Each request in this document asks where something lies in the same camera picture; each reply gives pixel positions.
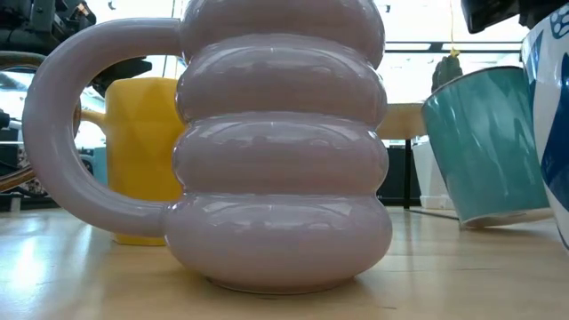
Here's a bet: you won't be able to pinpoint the wooden shelf black legs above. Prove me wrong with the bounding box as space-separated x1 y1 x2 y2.
375 102 428 210

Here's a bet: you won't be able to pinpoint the lilac ribbed bubble mug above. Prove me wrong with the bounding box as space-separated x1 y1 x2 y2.
21 0 395 295

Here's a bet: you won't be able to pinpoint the yellow hanging cord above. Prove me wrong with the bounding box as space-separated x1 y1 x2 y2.
448 0 461 58

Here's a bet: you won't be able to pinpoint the white hexagonal planter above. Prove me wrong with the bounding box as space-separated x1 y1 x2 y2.
412 135 457 211

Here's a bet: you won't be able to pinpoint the black partition panel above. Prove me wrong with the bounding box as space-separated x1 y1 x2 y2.
376 146 422 201

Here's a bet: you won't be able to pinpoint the black aluminium table frame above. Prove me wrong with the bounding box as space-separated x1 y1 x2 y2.
0 190 61 212

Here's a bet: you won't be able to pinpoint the blue white floral mug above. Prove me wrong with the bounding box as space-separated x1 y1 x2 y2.
520 3 569 251

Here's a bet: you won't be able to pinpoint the green cactus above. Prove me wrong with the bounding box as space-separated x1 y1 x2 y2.
430 53 464 93

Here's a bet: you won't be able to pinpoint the yellow faceted mug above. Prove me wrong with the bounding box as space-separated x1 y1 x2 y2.
80 77 187 247

